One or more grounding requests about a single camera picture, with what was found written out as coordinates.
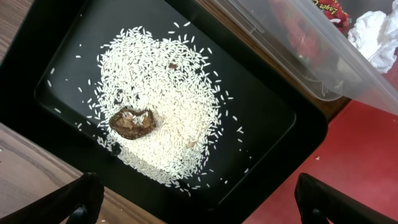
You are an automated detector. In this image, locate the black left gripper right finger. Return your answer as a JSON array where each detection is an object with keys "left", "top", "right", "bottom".
[{"left": 294, "top": 173, "right": 397, "bottom": 224}]

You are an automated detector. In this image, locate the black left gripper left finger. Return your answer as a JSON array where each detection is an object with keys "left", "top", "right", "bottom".
[{"left": 1, "top": 173, "right": 104, "bottom": 224}]

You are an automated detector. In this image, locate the brown food scrap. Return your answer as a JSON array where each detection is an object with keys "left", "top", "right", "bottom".
[{"left": 109, "top": 107, "right": 156, "bottom": 140}]

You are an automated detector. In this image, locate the white rice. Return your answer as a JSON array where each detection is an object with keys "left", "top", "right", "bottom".
[{"left": 46, "top": 21, "right": 251, "bottom": 197}]

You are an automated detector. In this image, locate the white tissue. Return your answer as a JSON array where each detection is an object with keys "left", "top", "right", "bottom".
[{"left": 348, "top": 0, "right": 397, "bottom": 73}]

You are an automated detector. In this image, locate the red snack wrapper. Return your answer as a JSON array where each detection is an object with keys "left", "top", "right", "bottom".
[{"left": 270, "top": 0, "right": 352, "bottom": 63}]

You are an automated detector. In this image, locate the black waste tray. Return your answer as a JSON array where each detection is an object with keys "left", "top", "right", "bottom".
[{"left": 1, "top": 1, "right": 328, "bottom": 223}]

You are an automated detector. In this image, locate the clear plastic waste bin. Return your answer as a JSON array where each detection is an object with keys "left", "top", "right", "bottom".
[{"left": 216, "top": 0, "right": 397, "bottom": 114}]

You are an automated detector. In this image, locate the red serving tray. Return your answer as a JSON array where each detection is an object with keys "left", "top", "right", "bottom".
[{"left": 245, "top": 101, "right": 397, "bottom": 224}]

